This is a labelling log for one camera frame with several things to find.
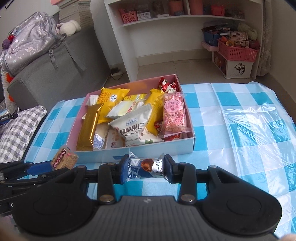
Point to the red white snack packet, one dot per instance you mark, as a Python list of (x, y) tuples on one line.
[(166, 87)]

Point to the silver grey backpack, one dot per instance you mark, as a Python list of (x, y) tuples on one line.
[(34, 37)]

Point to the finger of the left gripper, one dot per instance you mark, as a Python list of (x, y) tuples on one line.
[(40, 168)]

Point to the blue storage bin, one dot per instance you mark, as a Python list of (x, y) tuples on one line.
[(211, 37)]

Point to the white storage box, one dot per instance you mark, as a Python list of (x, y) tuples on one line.
[(232, 69)]

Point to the pink rice crispy bar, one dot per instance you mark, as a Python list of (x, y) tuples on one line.
[(174, 114)]

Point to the blue checkered tablecloth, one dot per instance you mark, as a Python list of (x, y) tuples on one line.
[(242, 128)]

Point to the red plastic basket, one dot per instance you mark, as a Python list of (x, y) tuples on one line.
[(237, 53)]

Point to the pink pen cup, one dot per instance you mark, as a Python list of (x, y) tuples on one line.
[(176, 8)]

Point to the yellow Member's Mark snack bag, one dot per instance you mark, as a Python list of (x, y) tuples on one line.
[(109, 98)]

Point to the small yellow snack pack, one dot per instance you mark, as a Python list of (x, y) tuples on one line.
[(135, 97)]

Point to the clear cracker packet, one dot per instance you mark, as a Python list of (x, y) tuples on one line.
[(100, 136)]

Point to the lotus root chip packet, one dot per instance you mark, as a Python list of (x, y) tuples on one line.
[(114, 140)]

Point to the white crumpled snack packet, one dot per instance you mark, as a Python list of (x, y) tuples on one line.
[(92, 100)]

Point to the white plush toy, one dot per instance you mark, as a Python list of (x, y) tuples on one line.
[(69, 28)]

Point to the stack of books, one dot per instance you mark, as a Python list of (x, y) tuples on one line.
[(77, 10)]

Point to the small red candy packet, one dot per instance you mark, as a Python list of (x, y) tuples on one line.
[(166, 135)]

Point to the long yellow snack pack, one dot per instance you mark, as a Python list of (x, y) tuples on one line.
[(155, 99)]

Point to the white bookshelf desk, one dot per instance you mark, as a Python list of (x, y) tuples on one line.
[(159, 40)]

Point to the grey checkered cushion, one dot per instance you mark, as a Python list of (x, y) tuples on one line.
[(17, 133)]

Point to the white pecan kernel bag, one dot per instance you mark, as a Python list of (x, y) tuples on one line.
[(132, 127)]

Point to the blue truffle candy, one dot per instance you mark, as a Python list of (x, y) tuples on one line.
[(145, 168)]

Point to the grey sofa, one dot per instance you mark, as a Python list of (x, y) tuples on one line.
[(72, 70)]

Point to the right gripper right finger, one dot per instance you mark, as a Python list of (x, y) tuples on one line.
[(187, 176)]

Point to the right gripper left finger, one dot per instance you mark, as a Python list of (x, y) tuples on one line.
[(105, 177)]

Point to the brown biscuit packet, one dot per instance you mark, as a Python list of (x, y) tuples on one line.
[(64, 158)]

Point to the cream yellow snack packet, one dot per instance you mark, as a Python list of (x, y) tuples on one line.
[(124, 107)]

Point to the gold wafer bar pack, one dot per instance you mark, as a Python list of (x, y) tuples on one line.
[(87, 132)]

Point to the pink cardboard box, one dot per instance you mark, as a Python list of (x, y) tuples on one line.
[(184, 145)]

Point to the small pink shelf basket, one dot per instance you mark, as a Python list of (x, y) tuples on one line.
[(129, 17)]

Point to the small red shelf basket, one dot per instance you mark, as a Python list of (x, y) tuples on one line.
[(217, 10)]

